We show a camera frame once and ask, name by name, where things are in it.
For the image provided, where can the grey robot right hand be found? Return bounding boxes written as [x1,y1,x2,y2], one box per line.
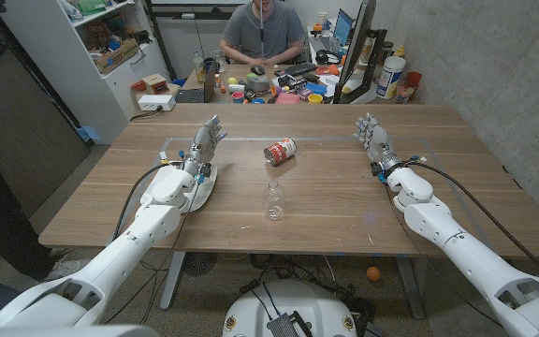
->
[352,112,404,177]

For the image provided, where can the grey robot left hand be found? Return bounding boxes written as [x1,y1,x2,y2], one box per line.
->
[181,114,228,177]

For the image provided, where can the red white soup can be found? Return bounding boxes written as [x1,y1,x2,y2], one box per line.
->
[263,137,298,168]

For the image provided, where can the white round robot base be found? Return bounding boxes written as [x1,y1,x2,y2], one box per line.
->
[221,279,358,337]

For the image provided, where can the white paper plate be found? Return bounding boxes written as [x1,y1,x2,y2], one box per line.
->
[185,162,218,214]

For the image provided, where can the red cup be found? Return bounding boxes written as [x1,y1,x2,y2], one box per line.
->
[404,70,423,90]

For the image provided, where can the black laptop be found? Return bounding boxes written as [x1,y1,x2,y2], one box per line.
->
[174,60,218,105]

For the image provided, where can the white power box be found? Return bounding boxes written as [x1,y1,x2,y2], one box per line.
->
[137,94,177,112]

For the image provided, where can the white plastic tub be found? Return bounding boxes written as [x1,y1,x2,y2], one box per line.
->
[375,55,407,100]

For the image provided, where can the clear bottle with yellow liquid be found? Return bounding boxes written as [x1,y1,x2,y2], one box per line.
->
[192,51,208,83]

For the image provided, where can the small wooden box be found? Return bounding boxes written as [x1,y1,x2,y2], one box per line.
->
[141,73,170,96]

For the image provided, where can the grey tape table marking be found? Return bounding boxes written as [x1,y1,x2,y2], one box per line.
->
[108,136,495,256]

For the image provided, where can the cluttered wooden desk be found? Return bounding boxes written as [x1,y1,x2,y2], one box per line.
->
[180,63,345,105]

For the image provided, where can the grey tape roll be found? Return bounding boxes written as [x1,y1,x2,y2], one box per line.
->
[245,74,271,94]

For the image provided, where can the clear glass jar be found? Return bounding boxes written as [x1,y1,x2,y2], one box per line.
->
[262,180,286,222]
[211,49,227,74]

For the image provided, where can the pink box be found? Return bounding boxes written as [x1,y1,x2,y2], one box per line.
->
[274,92,302,105]

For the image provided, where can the black headphones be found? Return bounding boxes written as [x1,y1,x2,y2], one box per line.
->
[314,49,343,66]

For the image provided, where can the black computer monitor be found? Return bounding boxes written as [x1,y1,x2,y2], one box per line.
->
[332,0,377,105]

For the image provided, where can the black keyboard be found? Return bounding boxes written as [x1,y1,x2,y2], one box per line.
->
[284,61,318,79]

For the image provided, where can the blue screen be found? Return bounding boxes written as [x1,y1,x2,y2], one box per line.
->
[333,7,355,47]

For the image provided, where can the cardboard box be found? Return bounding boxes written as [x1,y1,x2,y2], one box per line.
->
[94,37,140,76]

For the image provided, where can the black round fan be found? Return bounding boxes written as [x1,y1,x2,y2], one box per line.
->
[182,252,219,278]

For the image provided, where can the thin white pole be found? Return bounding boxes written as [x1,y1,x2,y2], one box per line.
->
[257,0,266,61]

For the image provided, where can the person in grey t-shirt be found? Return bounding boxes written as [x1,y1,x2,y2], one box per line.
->
[218,0,306,66]

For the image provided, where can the grey table leg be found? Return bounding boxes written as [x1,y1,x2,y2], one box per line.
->
[394,256,426,320]
[159,251,186,311]

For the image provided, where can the white shelf unit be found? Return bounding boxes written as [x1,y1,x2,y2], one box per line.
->
[0,0,172,145]

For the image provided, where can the dark wooden door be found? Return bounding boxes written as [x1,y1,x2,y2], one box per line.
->
[0,18,94,216]

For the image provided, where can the white robot torso panel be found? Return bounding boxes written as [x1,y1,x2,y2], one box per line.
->
[0,325,161,337]

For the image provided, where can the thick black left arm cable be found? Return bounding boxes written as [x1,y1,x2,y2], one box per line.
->
[111,161,177,241]

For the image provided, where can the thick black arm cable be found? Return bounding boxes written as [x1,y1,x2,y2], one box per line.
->
[407,158,539,286]
[111,161,177,241]

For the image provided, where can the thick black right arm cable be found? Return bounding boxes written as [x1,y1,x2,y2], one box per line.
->
[407,158,539,286]

